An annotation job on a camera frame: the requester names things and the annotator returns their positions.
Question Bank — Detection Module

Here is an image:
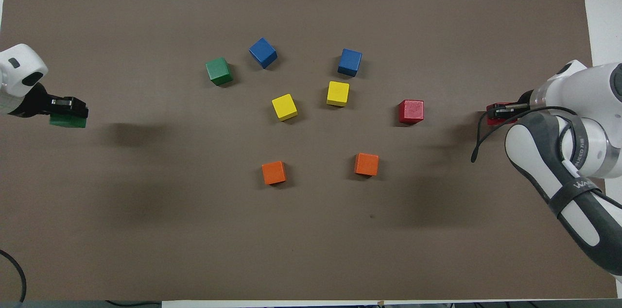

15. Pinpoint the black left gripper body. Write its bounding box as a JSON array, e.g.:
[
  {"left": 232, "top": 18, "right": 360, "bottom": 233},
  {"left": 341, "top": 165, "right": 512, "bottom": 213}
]
[{"left": 10, "top": 84, "right": 53, "bottom": 118}]

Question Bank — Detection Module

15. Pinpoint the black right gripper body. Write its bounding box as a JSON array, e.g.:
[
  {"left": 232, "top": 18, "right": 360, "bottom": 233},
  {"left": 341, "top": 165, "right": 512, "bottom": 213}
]
[{"left": 516, "top": 90, "right": 535, "bottom": 118}]

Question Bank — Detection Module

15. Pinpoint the black right arm gripper cable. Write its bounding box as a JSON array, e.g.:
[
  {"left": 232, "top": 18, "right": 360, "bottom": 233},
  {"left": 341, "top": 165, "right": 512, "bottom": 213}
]
[{"left": 470, "top": 105, "right": 579, "bottom": 163}]

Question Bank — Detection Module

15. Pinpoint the red wooden cube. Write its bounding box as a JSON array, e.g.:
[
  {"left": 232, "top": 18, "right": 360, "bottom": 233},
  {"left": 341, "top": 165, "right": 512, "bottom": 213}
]
[
  {"left": 398, "top": 99, "right": 425, "bottom": 125},
  {"left": 487, "top": 103, "right": 518, "bottom": 126}
]

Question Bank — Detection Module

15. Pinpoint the brown paper mat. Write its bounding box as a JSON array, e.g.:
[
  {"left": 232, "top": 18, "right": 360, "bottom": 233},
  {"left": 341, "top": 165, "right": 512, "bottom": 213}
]
[{"left": 0, "top": 0, "right": 618, "bottom": 302}]

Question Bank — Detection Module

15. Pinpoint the yellow wooden cube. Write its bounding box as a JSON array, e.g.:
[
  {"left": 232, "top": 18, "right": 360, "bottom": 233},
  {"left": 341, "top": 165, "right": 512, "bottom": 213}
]
[
  {"left": 271, "top": 93, "right": 298, "bottom": 122},
  {"left": 326, "top": 81, "right": 350, "bottom": 107}
]

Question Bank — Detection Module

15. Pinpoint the green wooden cube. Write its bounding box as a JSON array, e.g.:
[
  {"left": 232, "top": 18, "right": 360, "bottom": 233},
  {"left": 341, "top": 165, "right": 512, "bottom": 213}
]
[
  {"left": 50, "top": 114, "right": 87, "bottom": 128},
  {"left": 205, "top": 57, "right": 234, "bottom": 86}
]

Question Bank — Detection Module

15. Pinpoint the black floor cable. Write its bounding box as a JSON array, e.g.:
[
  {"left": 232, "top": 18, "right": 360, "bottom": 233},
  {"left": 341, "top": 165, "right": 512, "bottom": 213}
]
[
  {"left": 0, "top": 249, "right": 27, "bottom": 304},
  {"left": 106, "top": 300, "right": 162, "bottom": 308}
]

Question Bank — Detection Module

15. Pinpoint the blue wooden cube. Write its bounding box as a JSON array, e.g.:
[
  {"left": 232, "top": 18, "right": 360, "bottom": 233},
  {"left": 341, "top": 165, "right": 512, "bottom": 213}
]
[
  {"left": 337, "top": 48, "right": 363, "bottom": 78},
  {"left": 249, "top": 37, "right": 278, "bottom": 69}
]

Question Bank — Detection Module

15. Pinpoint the orange wooden cube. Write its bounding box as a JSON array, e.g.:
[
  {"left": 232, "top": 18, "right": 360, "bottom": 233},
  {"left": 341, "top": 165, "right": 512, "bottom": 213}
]
[
  {"left": 354, "top": 153, "right": 380, "bottom": 177},
  {"left": 261, "top": 160, "right": 287, "bottom": 186}
]

